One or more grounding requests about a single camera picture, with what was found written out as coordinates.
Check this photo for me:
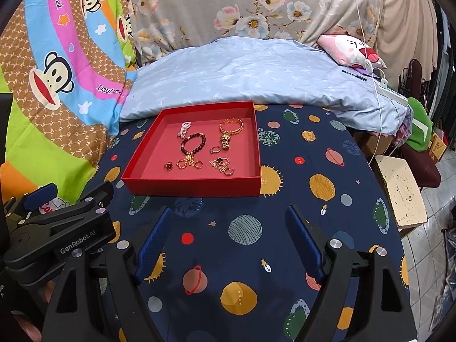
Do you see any white power strip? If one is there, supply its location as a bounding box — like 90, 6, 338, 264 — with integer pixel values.
372, 78, 409, 106

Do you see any white cable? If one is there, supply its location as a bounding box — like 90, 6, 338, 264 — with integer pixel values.
347, 0, 398, 164

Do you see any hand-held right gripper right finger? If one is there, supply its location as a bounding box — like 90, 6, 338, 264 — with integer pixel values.
285, 205, 417, 342

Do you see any light blue pillow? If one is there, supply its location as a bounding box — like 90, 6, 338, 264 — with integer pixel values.
119, 36, 408, 136

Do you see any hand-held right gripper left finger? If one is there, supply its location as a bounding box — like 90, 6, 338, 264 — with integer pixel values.
43, 207, 173, 342

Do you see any grey floral cloth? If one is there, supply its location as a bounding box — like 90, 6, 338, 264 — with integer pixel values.
123, 0, 385, 68

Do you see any red shallow box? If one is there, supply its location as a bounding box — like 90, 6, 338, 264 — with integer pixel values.
121, 100, 262, 198

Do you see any black clover gold bracelet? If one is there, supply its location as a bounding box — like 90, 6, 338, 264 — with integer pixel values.
209, 156, 229, 172

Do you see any pink white plush pillow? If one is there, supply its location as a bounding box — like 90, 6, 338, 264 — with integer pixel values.
317, 35, 387, 70

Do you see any beige curtain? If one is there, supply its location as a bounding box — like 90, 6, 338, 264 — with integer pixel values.
376, 0, 439, 89

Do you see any colourful cartoon monkey blanket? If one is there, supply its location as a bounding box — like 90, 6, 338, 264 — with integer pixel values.
0, 0, 139, 221

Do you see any green cloth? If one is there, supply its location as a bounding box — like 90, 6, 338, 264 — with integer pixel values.
406, 97, 434, 151

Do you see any navy planet print blanket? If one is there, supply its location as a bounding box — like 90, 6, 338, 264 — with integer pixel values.
27, 101, 410, 342

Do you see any cardboard box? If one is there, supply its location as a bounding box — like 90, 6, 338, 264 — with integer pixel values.
429, 130, 448, 162

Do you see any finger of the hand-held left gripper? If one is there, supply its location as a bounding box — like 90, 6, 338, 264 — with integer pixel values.
34, 181, 115, 227
3, 182, 59, 219

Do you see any gold chain necklace with pendant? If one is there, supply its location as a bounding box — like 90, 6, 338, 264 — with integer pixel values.
177, 154, 204, 170

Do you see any beige speckled block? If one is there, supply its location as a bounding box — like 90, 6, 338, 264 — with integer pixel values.
372, 155, 428, 229

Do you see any dark wooden bead bracelet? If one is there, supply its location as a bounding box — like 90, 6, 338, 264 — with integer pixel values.
180, 133, 207, 155

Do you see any gold link bracelet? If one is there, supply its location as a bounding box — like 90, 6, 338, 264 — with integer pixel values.
219, 118, 244, 136

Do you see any dark red chair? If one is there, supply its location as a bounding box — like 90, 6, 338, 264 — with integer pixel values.
401, 59, 443, 188

